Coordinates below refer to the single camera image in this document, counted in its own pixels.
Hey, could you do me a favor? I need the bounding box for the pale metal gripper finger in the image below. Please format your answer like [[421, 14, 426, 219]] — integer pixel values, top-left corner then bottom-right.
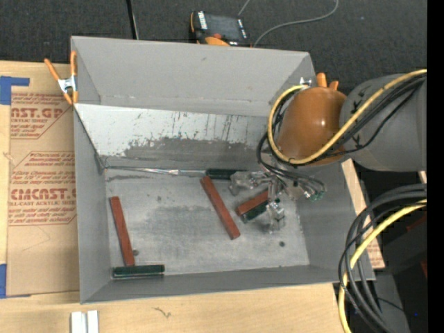
[[266, 199, 288, 233], [228, 171, 270, 197]]

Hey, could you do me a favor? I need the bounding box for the dark green flat block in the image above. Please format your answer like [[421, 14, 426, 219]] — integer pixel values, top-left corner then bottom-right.
[[205, 168, 241, 181], [241, 202, 271, 224], [111, 264, 166, 280]]

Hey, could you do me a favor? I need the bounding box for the red-brown flat block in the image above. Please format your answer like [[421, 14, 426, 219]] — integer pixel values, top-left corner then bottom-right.
[[199, 176, 241, 241], [236, 189, 271, 218], [108, 196, 137, 268]]

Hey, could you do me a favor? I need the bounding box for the grey metal bin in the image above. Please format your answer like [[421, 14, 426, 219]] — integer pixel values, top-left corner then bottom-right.
[[70, 35, 377, 305]]

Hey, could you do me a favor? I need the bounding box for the brown cardboard board red print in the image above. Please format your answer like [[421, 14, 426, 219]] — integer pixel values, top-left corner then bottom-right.
[[0, 60, 386, 300]]

